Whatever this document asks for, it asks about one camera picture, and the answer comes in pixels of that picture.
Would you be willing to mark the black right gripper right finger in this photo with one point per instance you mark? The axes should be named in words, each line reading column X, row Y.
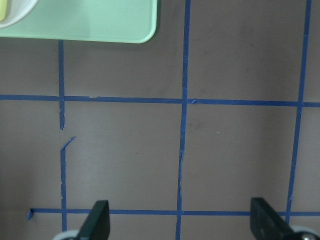
column 265, row 223

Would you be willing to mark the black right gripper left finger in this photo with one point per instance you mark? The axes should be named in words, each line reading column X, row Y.
column 97, row 224

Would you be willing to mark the white round plate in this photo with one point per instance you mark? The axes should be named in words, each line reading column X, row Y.
column 16, row 11

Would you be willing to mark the green rectangular tray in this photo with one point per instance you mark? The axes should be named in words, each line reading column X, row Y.
column 115, row 21

